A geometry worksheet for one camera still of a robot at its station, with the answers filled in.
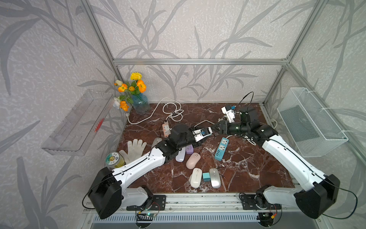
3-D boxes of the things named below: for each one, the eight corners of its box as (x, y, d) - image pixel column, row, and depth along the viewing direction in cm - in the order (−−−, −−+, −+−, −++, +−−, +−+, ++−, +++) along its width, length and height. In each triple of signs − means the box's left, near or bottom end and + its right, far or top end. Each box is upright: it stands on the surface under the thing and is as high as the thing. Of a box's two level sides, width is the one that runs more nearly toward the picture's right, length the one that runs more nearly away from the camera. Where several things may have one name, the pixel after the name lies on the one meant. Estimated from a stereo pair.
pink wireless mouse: (184, 166, 88) (184, 165, 86) (194, 151, 94) (194, 150, 92) (192, 171, 86) (192, 170, 84) (201, 156, 92) (201, 154, 90)
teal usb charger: (203, 182, 83) (203, 180, 81) (202, 173, 86) (202, 172, 84) (210, 182, 83) (210, 180, 81) (209, 173, 86) (210, 172, 84)
